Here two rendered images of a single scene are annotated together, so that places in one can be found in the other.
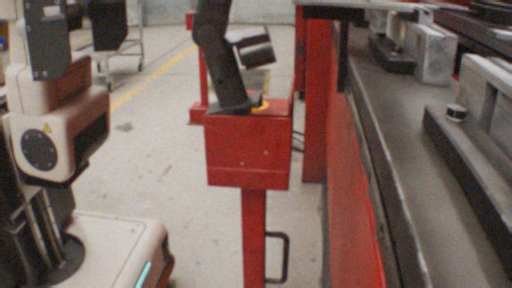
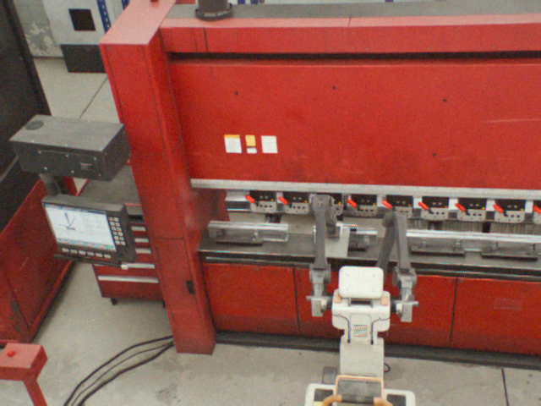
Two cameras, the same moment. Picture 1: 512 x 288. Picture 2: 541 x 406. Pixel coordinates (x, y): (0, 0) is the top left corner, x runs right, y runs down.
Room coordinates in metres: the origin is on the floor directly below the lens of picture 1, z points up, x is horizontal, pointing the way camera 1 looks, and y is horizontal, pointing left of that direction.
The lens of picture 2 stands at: (0.93, 2.96, 3.76)
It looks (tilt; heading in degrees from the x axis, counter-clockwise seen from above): 38 degrees down; 275
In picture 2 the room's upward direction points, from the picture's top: 6 degrees counter-clockwise
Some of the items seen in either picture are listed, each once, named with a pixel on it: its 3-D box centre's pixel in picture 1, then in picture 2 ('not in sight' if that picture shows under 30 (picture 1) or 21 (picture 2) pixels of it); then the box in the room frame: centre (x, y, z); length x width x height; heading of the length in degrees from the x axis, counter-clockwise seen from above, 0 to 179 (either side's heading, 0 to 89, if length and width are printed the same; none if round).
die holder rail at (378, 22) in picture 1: (374, 13); (248, 231); (1.44, -0.43, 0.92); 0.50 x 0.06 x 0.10; 172
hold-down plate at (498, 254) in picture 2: not in sight; (509, 255); (-0.10, -0.17, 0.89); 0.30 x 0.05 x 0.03; 172
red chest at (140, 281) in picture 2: not in sight; (134, 238); (2.33, -0.90, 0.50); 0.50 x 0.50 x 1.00; 82
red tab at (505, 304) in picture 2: not in sight; (508, 304); (-0.10, -0.07, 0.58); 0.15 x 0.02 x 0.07; 172
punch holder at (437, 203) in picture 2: not in sight; (434, 203); (0.32, -0.28, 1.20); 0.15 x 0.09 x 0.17; 172
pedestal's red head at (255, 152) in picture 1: (253, 126); not in sight; (0.74, 0.01, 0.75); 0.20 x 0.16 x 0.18; 173
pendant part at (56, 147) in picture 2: not in sight; (88, 199); (2.21, -0.03, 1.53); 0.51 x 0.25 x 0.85; 165
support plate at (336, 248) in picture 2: (349, 2); (332, 242); (0.91, -0.21, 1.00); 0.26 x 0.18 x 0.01; 82
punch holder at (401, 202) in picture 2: not in sight; (399, 202); (0.52, -0.31, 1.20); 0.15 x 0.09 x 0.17; 172
